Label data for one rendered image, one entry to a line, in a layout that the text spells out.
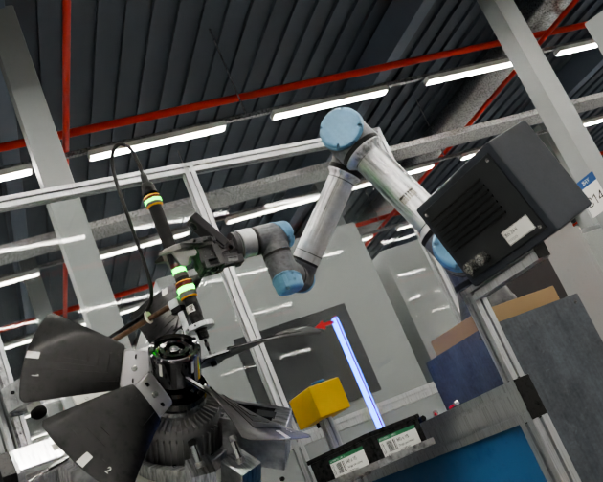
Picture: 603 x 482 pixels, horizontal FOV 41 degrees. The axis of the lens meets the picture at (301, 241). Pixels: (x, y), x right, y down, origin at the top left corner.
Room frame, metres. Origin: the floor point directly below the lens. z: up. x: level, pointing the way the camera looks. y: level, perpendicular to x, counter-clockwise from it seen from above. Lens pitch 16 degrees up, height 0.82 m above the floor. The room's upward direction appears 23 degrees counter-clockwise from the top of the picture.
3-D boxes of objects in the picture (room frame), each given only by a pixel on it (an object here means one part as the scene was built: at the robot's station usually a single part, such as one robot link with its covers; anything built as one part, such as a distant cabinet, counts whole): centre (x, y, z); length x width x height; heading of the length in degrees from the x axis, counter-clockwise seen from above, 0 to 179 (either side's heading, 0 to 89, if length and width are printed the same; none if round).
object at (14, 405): (2.14, 0.87, 1.35); 0.10 x 0.07 x 0.08; 65
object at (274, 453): (1.92, 0.28, 0.98); 0.20 x 0.16 x 0.20; 30
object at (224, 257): (1.92, 0.21, 1.44); 0.12 x 0.08 x 0.09; 119
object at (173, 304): (1.87, 0.31, 1.31); 0.09 x 0.07 x 0.10; 65
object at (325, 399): (2.30, 0.14, 1.02); 0.16 x 0.10 x 0.11; 30
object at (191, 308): (1.87, 0.30, 1.46); 0.04 x 0.04 x 0.46
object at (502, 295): (2.06, -0.37, 1.09); 0.15 x 0.15 x 0.10
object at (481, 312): (1.59, -0.27, 0.96); 0.03 x 0.03 x 0.20; 30
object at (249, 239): (1.97, 0.14, 1.45); 0.08 x 0.05 x 0.08; 29
